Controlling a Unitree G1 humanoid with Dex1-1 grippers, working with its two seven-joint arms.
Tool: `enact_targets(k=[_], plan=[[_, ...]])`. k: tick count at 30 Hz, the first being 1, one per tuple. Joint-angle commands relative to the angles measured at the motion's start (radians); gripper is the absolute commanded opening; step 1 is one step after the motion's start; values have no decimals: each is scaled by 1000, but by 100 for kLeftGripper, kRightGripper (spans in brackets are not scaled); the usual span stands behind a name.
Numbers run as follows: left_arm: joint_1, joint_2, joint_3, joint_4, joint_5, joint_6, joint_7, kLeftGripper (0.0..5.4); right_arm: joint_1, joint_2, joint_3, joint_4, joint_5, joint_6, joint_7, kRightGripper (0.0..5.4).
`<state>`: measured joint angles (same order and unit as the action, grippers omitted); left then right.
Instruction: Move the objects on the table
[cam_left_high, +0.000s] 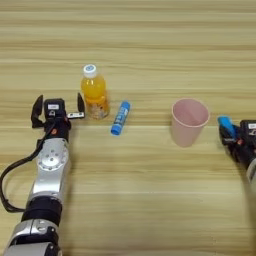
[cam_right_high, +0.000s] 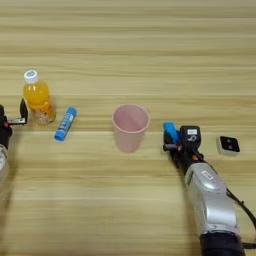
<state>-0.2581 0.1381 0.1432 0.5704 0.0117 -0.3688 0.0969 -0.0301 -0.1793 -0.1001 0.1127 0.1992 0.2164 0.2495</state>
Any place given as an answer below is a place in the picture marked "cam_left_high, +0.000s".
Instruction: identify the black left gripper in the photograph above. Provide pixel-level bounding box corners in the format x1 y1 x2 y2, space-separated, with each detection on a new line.
30 92 86 142

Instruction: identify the blue rectangular eraser block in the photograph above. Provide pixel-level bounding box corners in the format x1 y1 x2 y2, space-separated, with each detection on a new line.
217 115 239 140

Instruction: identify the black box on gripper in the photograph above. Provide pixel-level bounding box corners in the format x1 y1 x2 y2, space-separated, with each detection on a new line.
239 119 256 140
43 98 67 118

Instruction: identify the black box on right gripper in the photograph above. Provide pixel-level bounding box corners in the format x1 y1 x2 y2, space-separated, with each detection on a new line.
239 119 256 140

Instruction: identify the orange juice bottle white cap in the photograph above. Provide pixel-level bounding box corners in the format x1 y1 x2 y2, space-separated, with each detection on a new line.
80 63 111 121

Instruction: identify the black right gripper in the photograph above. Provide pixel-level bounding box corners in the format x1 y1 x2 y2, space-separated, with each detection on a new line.
218 123 256 170

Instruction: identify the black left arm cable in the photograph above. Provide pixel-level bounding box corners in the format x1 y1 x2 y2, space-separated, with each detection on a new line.
0 122 58 214

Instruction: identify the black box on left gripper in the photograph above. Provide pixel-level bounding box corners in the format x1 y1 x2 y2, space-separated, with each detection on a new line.
43 98 67 118

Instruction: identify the pink plastic cup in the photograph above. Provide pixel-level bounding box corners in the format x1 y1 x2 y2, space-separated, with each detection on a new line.
170 97 211 149

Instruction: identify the blue glue stick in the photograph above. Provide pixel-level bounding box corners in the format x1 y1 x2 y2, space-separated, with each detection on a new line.
110 100 132 137

